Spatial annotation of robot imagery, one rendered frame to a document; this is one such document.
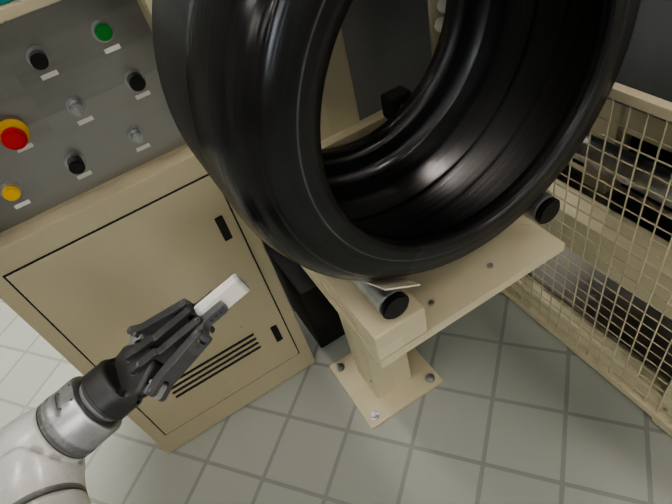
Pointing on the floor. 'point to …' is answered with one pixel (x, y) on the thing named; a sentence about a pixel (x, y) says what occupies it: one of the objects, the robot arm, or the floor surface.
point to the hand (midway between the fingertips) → (222, 298)
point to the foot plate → (399, 399)
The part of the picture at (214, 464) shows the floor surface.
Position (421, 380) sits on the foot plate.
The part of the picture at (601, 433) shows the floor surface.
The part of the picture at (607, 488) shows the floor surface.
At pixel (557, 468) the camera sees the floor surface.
